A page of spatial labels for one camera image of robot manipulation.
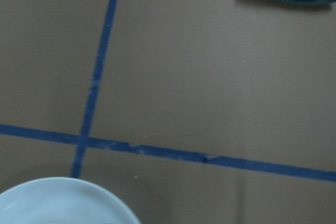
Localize light green plate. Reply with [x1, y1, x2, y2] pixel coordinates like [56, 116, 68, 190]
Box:
[1, 177, 140, 223]

